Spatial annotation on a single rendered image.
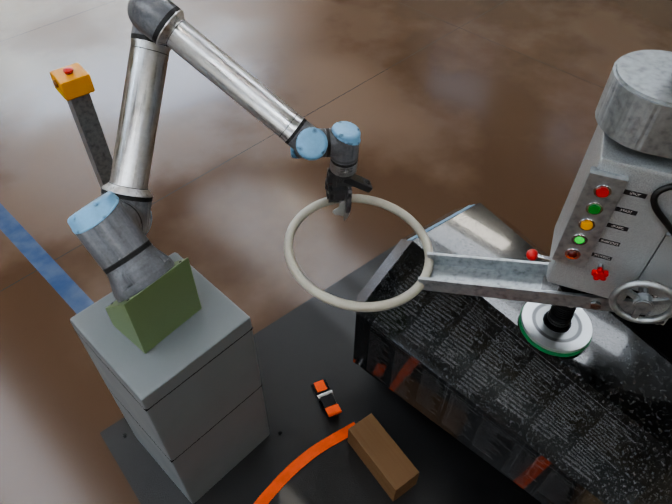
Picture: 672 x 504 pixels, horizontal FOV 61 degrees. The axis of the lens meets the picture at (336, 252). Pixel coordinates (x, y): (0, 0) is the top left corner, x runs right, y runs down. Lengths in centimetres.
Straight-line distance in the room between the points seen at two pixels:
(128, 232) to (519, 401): 125
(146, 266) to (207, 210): 179
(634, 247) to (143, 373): 134
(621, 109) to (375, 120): 286
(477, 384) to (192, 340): 90
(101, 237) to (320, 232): 176
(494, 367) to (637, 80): 98
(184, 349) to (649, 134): 132
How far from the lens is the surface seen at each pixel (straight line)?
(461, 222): 216
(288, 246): 183
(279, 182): 354
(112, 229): 166
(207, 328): 182
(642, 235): 149
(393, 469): 236
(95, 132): 274
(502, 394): 192
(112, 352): 185
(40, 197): 382
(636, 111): 131
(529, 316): 190
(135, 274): 166
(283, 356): 272
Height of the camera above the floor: 232
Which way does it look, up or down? 48 degrees down
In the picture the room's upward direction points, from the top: 1 degrees clockwise
